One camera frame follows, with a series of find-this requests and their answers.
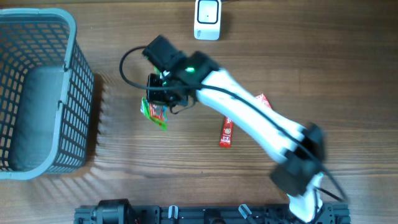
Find Haribo gummy candy bag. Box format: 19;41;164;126
141;97;168;131

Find red Nescafe stick sachet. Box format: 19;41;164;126
219;117;234;148

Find small red white box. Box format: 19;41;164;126
256;94;272;109

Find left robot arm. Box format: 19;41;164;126
96;198;136;224

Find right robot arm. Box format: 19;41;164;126
142;35;329;223

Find white barcode scanner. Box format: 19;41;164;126
193;0;222;40

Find grey plastic mesh basket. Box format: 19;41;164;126
1;8;95;180

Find black right camera cable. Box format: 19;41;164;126
119;45;346;202

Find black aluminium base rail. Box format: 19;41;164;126
73;203;351;224

